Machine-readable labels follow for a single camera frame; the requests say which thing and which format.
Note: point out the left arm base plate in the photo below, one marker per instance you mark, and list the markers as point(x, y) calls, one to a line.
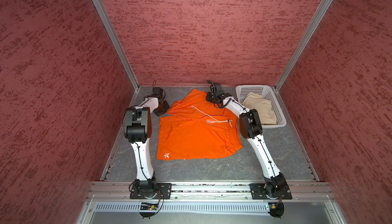
point(145, 192)

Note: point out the right corner aluminium post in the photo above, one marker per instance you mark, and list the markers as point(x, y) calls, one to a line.
point(311, 28)

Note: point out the corner aluminium post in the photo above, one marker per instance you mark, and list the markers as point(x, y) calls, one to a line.
point(100, 8)
point(311, 28)

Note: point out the left corner aluminium post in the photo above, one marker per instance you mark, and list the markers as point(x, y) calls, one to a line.
point(100, 8)

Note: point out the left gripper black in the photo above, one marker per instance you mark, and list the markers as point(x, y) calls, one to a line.
point(166, 107)

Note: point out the beige shorts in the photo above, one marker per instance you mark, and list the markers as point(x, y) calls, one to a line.
point(263, 106)

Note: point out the aluminium mounting rail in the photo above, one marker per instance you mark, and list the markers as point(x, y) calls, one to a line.
point(226, 191)

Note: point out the white plastic laundry basket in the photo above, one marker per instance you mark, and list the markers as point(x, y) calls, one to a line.
point(268, 93)

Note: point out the left controller board with wires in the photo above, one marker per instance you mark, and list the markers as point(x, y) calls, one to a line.
point(147, 210)

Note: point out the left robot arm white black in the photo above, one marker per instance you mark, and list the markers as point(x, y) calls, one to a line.
point(137, 128)

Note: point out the orange shorts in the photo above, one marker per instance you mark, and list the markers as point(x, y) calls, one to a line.
point(196, 129)

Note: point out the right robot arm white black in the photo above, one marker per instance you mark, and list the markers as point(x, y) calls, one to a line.
point(251, 129)

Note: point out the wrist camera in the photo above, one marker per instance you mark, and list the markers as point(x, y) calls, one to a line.
point(158, 92)
point(216, 87)

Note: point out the controller board with wires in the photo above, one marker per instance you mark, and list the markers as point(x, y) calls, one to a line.
point(147, 210)
point(276, 209)

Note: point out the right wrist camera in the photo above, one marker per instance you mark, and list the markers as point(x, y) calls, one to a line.
point(216, 87)

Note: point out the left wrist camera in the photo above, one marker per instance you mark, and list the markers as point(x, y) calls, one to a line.
point(158, 92)

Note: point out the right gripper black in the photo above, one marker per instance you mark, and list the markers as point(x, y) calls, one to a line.
point(209, 97)

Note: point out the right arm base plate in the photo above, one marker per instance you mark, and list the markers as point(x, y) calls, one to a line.
point(257, 191)

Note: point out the white slotted cable duct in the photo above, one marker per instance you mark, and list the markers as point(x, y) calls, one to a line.
point(189, 207)

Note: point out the right controller board with wires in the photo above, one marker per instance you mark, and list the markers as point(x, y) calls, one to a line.
point(276, 209)

